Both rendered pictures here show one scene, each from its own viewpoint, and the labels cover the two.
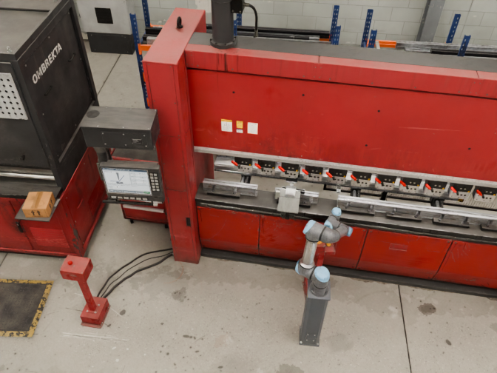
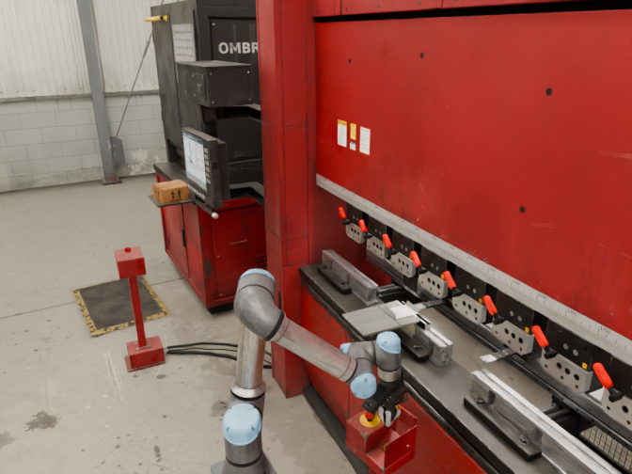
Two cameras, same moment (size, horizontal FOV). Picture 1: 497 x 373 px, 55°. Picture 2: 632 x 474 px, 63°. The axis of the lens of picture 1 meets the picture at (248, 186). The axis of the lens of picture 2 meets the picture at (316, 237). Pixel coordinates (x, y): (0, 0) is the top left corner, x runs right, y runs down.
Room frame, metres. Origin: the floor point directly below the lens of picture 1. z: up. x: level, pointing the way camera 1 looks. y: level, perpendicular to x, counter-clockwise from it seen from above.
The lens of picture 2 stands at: (1.60, -1.76, 2.09)
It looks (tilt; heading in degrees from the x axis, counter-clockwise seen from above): 22 degrees down; 56
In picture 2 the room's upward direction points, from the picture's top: straight up
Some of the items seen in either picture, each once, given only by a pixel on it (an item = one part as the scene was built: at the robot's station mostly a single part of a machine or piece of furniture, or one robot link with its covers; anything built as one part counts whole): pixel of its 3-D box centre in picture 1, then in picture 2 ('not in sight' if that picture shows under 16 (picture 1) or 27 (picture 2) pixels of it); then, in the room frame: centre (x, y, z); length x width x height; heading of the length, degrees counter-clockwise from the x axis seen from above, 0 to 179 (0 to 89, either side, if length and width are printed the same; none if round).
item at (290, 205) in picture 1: (288, 200); (380, 318); (2.86, -0.35, 1.00); 0.26 x 0.18 x 0.01; 171
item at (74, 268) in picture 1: (85, 290); (136, 307); (2.29, 1.40, 0.41); 0.25 x 0.20 x 0.83; 171
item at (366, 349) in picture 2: (332, 223); (357, 356); (2.49, -0.67, 1.13); 0.11 x 0.11 x 0.08; 58
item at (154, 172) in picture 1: (134, 179); (207, 165); (2.66, 0.89, 1.42); 0.45 x 0.12 x 0.36; 87
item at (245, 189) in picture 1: (230, 186); (348, 275); (3.09, 0.17, 0.92); 0.50 x 0.06 x 0.10; 81
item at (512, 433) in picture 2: (357, 210); (499, 424); (2.85, -0.97, 0.89); 0.30 x 0.05 x 0.03; 81
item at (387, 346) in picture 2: (335, 214); (387, 351); (2.58, -0.71, 1.14); 0.09 x 0.08 x 0.11; 148
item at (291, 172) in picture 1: (290, 167); (410, 252); (3.00, -0.35, 1.26); 0.15 x 0.09 x 0.17; 81
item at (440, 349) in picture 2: (296, 195); (417, 331); (2.99, -0.43, 0.92); 0.39 x 0.06 x 0.10; 81
